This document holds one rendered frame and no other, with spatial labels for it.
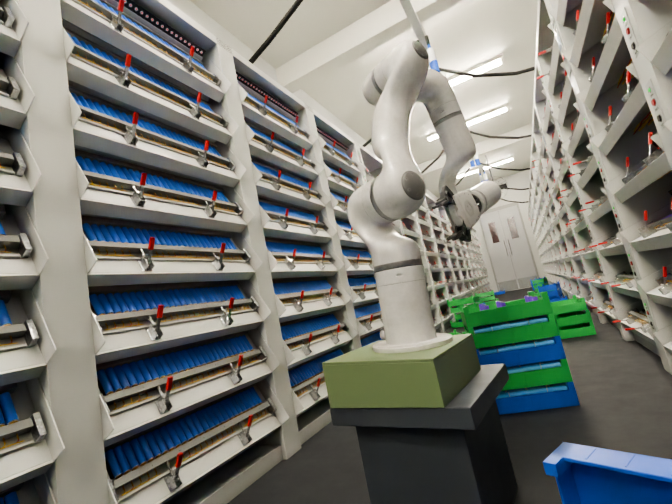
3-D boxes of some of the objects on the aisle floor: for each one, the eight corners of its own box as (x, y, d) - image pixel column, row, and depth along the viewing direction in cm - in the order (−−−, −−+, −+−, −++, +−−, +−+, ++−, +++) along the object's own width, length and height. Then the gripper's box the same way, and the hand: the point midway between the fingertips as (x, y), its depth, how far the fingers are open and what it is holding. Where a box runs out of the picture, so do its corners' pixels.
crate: (489, 416, 131) (484, 393, 132) (481, 399, 151) (477, 380, 152) (580, 405, 125) (573, 381, 126) (559, 389, 144) (554, 369, 145)
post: (672, 375, 134) (539, -31, 160) (664, 369, 143) (538, -17, 169) (746, 370, 126) (592, -60, 152) (732, 363, 134) (588, -43, 160)
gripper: (470, 235, 109) (445, 255, 98) (446, 183, 109) (418, 197, 97) (494, 227, 104) (470, 248, 92) (469, 173, 103) (442, 186, 91)
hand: (445, 221), depth 95 cm, fingers open, 8 cm apart
